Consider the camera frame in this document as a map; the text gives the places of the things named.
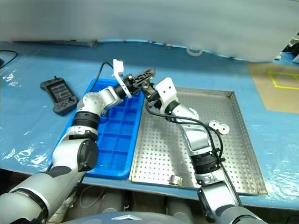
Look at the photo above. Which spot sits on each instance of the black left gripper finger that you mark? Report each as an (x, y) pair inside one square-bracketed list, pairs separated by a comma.
[(146, 74)]

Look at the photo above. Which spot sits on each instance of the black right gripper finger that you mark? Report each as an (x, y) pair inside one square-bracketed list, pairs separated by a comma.
[(153, 86), (144, 92)]

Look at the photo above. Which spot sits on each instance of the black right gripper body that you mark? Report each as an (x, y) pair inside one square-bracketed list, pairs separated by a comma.
[(153, 99)]

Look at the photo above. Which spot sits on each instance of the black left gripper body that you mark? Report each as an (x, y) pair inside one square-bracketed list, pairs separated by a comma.
[(133, 85)]

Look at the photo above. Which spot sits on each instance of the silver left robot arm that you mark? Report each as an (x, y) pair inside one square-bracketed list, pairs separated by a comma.
[(65, 144)]

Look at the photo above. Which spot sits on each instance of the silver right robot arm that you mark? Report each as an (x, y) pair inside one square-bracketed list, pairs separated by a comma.
[(196, 137)]

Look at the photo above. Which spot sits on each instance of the blue compartment tray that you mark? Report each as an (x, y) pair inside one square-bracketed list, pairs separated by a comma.
[(119, 149)]

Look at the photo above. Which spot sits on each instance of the white tape roll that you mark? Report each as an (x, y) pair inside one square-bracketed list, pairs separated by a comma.
[(194, 55)]

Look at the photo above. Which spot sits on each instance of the perforated metal tray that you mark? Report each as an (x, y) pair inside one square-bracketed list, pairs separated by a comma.
[(158, 151)]

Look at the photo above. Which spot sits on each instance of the white plastic disc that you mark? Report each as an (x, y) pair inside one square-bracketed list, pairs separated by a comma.
[(213, 123), (223, 129)]

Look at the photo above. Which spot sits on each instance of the grey power strip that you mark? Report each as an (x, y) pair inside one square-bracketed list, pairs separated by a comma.
[(81, 43)]

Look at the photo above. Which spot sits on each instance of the black handheld controller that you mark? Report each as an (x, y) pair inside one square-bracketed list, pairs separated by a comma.
[(58, 91)]

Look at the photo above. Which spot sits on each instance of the grey robot torso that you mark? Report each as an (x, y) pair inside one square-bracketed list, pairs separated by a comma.
[(126, 219)]

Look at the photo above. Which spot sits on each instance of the white wrapped bundle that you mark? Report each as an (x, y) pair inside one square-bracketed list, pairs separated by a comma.
[(65, 207)]

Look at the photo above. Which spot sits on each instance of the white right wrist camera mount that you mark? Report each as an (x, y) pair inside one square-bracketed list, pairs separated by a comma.
[(167, 89)]

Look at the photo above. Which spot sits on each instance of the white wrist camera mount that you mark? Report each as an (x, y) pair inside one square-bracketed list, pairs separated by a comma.
[(167, 89), (118, 66)]

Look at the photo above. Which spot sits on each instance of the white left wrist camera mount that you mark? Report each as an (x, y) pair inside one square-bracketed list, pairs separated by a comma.
[(118, 66)]

